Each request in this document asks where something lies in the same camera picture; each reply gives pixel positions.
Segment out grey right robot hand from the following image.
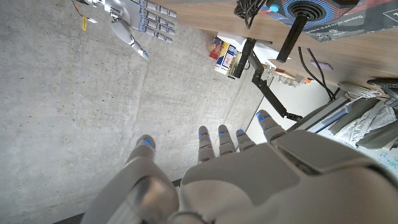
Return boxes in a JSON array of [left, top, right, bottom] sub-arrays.
[[83, 0, 178, 61]]

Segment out small colourful box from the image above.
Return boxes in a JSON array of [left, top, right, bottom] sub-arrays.
[[214, 43, 239, 76]]

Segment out glossy art book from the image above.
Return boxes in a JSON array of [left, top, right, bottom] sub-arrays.
[[260, 0, 398, 43]]

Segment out black monitor cables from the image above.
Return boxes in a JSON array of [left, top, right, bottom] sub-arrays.
[[297, 46, 337, 102]]

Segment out purple sticky note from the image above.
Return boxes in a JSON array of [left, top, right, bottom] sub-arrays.
[[310, 60, 334, 71]]

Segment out grey hanging cloth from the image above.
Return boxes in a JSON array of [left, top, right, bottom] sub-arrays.
[[328, 96, 398, 151]]

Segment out black joystick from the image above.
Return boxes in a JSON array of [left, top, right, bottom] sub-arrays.
[[269, 0, 328, 63]]

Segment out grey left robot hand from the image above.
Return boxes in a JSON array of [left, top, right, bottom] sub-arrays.
[[80, 109, 398, 224]]

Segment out coiled black joystick cable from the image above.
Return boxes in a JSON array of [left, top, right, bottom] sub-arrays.
[[233, 0, 270, 30]]

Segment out black computer monitor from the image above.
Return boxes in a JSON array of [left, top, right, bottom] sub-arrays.
[[287, 95, 354, 134], [313, 124, 398, 175]]

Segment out flat white box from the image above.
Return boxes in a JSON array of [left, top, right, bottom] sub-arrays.
[[216, 32, 292, 60]]

